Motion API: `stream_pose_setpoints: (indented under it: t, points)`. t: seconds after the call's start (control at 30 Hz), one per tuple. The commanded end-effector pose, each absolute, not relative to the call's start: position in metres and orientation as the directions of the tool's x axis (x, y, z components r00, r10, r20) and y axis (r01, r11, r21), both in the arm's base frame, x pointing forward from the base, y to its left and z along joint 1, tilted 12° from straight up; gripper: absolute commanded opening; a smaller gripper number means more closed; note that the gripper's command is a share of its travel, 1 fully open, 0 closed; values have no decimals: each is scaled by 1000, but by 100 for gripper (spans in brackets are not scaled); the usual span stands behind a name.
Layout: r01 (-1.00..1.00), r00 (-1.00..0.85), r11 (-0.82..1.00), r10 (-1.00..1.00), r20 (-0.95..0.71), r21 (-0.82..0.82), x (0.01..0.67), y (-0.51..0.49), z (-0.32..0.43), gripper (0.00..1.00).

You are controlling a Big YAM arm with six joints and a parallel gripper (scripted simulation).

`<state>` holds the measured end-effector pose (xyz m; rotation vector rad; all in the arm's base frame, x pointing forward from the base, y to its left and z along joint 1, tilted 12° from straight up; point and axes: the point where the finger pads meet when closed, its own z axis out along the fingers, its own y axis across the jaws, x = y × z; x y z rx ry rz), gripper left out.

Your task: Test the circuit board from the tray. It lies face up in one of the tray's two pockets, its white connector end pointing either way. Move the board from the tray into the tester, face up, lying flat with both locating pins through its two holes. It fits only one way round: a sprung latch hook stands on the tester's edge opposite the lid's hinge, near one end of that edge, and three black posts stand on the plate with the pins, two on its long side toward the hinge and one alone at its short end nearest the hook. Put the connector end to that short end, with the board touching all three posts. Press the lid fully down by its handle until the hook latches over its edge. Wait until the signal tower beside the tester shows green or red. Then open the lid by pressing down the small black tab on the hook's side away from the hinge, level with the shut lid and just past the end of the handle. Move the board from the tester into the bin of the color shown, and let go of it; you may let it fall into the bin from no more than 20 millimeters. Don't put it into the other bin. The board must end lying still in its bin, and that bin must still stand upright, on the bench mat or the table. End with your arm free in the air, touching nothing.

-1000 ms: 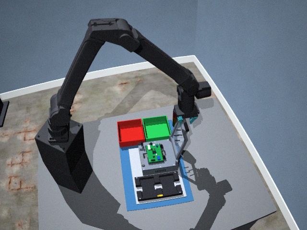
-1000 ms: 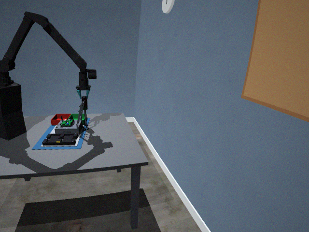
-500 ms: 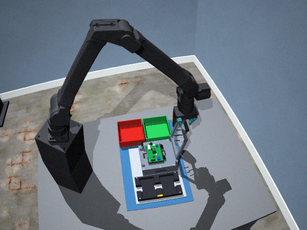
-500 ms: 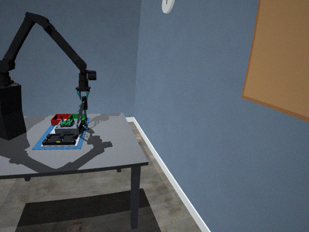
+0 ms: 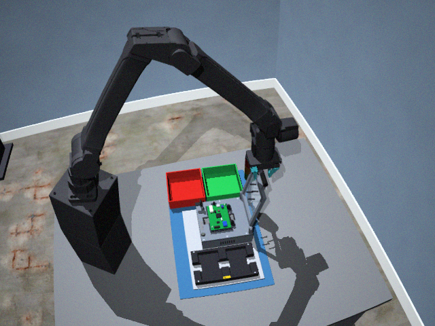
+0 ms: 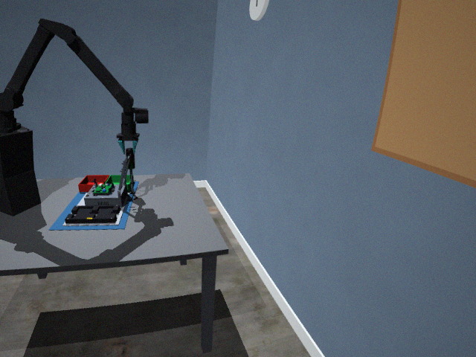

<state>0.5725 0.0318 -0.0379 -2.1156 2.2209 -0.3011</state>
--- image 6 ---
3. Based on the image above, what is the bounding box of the green bin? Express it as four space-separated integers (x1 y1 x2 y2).
105 175 131 192

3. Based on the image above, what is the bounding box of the red bin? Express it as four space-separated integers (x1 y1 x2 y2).
78 175 109 192

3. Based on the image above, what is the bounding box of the green circuit board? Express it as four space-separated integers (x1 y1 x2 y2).
94 184 111 193

